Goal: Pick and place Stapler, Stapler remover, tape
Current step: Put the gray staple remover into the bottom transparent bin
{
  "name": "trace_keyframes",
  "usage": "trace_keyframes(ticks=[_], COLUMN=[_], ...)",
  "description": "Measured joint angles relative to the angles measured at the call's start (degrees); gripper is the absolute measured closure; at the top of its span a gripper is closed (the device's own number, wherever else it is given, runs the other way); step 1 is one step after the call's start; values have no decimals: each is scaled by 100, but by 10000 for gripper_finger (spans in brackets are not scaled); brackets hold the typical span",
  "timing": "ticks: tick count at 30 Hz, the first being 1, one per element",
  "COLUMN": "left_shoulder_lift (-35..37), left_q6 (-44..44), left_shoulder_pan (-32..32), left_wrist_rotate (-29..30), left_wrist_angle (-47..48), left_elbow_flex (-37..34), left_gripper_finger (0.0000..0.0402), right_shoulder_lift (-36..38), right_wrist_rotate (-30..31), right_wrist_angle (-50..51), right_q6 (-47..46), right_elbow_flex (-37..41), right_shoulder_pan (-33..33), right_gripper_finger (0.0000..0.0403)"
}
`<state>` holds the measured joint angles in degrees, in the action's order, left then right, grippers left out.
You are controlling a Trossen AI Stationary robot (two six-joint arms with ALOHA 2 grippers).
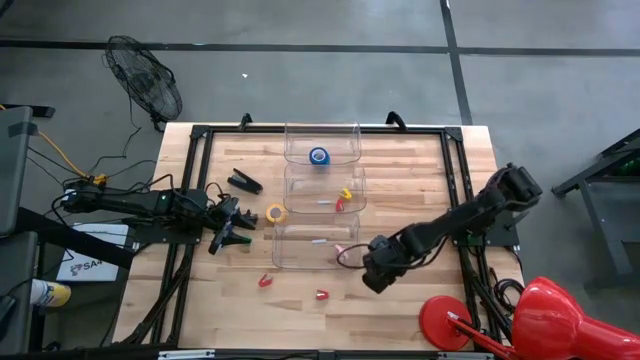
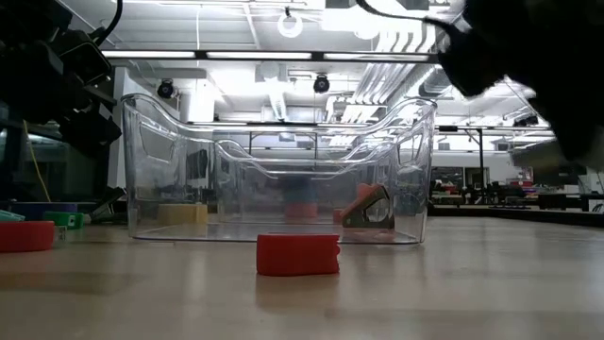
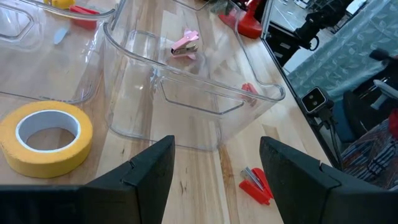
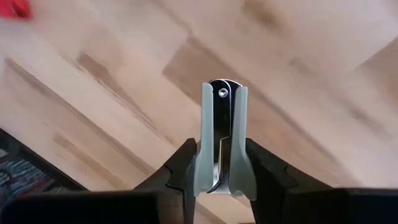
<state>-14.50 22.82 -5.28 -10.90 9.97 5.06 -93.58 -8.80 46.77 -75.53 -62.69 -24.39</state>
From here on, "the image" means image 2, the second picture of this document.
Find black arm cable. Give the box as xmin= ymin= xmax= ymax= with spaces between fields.
xmin=353 ymin=0 xmax=454 ymax=27
xmin=92 ymin=0 xmax=125 ymax=46

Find black wall box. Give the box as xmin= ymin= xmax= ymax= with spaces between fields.
xmin=185 ymin=148 xmax=209 ymax=180

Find yellow block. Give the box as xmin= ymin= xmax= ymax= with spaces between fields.
xmin=157 ymin=203 xmax=210 ymax=226

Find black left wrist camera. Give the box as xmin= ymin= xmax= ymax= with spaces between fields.
xmin=55 ymin=28 xmax=113 ymax=87

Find cluttered background workbench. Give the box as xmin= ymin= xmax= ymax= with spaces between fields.
xmin=431 ymin=178 xmax=537 ymax=207

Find red block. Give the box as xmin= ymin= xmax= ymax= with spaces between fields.
xmin=256 ymin=232 xmax=342 ymax=278

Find long black workbench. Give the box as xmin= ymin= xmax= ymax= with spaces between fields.
xmin=428 ymin=205 xmax=604 ymax=229

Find yellow cable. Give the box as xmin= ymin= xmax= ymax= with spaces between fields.
xmin=22 ymin=120 xmax=52 ymax=203

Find white ring lamp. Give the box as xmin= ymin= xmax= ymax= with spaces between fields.
xmin=277 ymin=7 xmax=305 ymax=40

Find large clear plastic bin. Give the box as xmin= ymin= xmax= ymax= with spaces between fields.
xmin=120 ymin=92 xmax=438 ymax=246

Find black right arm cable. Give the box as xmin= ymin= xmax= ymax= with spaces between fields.
xmin=353 ymin=0 xmax=454 ymax=27

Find silver ventilation ducts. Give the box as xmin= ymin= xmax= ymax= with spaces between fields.
xmin=351 ymin=27 xmax=468 ymax=108

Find red tape roll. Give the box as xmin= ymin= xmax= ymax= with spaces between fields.
xmin=284 ymin=202 xmax=320 ymax=220
xmin=0 ymin=220 xmax=57 ymax=254

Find dark stapler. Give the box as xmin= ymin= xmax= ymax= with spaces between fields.
xmin=86 ymin=186 xmax=127 ymax=224

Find green block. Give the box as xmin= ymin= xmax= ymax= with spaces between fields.
xmin=42 ymin=210 xmax=86 ymax=231

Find overhead light bar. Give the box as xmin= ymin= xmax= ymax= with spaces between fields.
xmin=101 ymin=49 xmax=443 ymax=63

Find black metal frame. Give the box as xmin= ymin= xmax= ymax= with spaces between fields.
xmin=436 ymin=125 xmax=556 ymax=190
xmin=188 ymin=120 xmax=322 ymax=164

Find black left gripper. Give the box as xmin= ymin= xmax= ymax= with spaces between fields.
xmin=0 ymin=42 xmax=123 ymax=158

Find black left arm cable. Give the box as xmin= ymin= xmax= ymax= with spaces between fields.
xmin=92 ymin=0 xmax=125 ymax=46

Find orange and grey toy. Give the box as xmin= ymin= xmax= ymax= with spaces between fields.
xmin=340 ymin=182 xmax=396 ymax=231

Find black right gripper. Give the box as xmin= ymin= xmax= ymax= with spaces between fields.
xmin=436 ymin=0 xmax=604 ymax=161

